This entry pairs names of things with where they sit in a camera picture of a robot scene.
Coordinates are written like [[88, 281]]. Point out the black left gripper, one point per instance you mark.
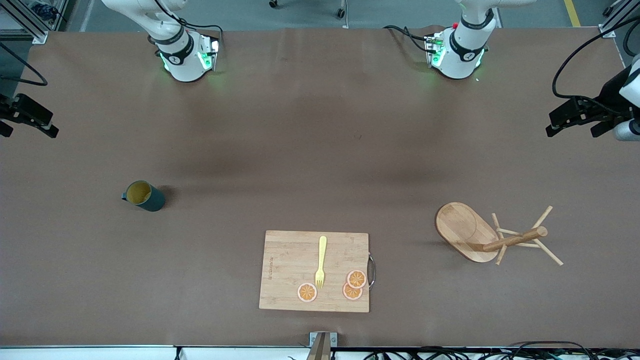
[[606, 96]]

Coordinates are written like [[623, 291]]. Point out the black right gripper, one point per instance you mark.
[[20, 111]]

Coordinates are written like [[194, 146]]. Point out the dark teal mug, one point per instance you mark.
[[152, 200]]

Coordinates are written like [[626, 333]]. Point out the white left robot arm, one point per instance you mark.
[[462, 55]]

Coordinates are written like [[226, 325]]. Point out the wooden mug tree rack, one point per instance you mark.
[[462, 227]]

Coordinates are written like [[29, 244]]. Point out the orange slice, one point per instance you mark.
[[307, 292], [356, 279], [350, 294]]

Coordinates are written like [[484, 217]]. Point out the yellow plastic fork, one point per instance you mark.
[[322, 250]]

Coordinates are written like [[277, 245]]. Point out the bamboo cutting board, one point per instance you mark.
[[290, 270]]

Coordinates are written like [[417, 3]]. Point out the aluminium frame profile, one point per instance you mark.
[[617, 22], [30, 27]]

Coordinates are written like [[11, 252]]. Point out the white table edge rail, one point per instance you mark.
[[100, 354]]

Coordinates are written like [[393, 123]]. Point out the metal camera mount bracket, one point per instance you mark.
[[322, 347]]

